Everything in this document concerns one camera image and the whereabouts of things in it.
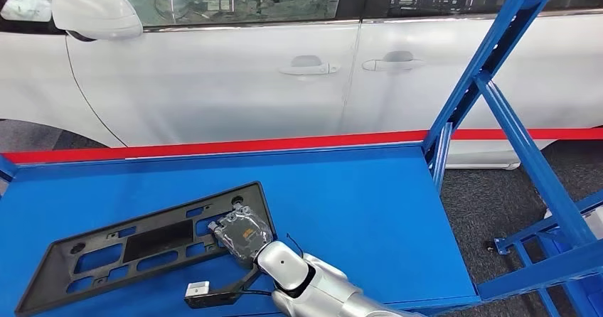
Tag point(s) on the blue steel shelf rack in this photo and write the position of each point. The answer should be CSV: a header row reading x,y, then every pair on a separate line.
x,y
353,211

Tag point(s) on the white car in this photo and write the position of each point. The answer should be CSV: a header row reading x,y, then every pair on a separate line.
x,y
212,93

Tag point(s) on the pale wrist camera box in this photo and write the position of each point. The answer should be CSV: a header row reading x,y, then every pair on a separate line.
x,y
197,289

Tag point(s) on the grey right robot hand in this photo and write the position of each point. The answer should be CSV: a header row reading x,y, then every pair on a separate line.
x,y
242,235

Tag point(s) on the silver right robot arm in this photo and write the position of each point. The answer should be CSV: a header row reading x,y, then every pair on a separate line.
x,y
325,286

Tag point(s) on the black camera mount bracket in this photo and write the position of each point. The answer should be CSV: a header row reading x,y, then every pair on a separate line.
x,y
212,301

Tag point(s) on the black plastic frame part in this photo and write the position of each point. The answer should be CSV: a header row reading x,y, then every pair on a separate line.
x,y
155,239

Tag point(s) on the blue plastic crate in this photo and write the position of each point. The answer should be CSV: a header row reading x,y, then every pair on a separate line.
x,y
586,301

